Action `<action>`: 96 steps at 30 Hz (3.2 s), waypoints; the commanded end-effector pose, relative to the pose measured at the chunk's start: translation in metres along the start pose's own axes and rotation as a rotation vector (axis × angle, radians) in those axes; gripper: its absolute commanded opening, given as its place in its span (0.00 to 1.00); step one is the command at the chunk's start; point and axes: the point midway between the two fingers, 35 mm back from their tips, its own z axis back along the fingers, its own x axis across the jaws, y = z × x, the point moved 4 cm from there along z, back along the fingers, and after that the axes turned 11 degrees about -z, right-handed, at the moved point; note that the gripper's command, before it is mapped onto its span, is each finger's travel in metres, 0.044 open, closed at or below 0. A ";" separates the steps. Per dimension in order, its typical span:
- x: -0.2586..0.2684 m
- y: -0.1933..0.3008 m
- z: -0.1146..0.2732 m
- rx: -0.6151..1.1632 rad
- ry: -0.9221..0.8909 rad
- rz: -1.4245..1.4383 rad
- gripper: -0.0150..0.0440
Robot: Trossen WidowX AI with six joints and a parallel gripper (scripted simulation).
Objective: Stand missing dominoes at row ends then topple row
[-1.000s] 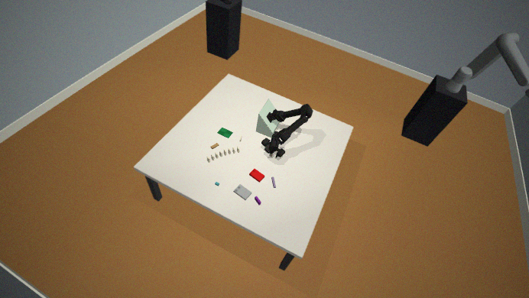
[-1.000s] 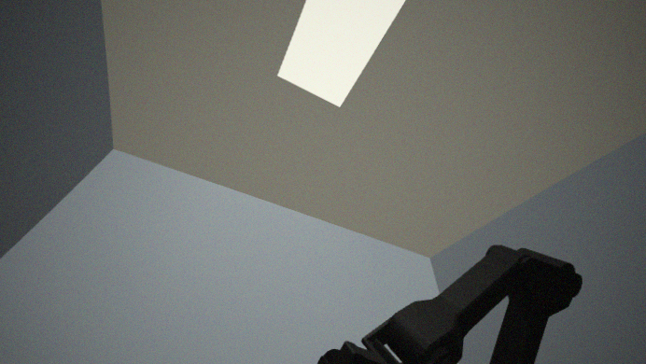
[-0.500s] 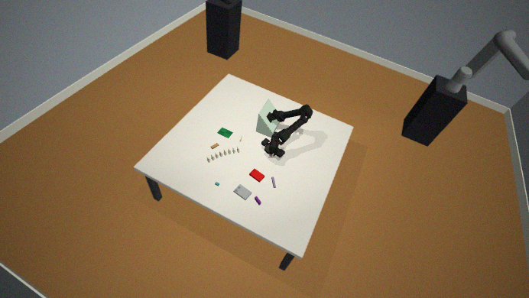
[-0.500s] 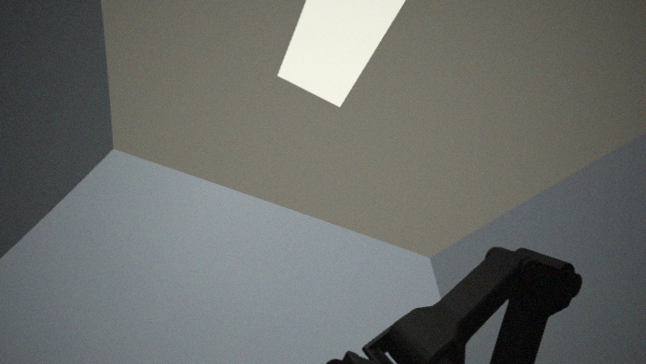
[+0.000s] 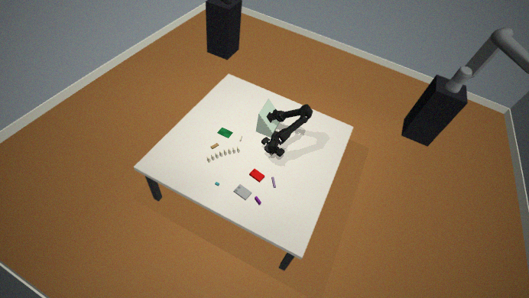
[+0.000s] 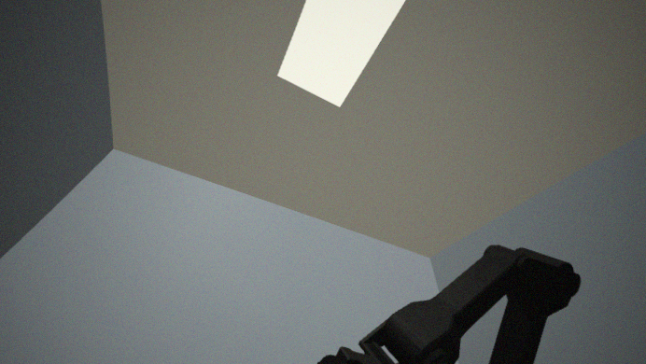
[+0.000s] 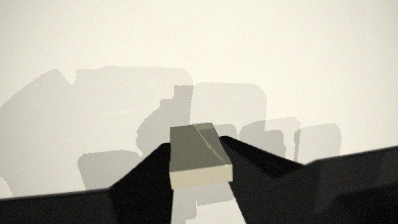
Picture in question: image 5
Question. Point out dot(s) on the red rectangular block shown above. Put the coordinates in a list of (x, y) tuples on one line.
[(257, 175)]

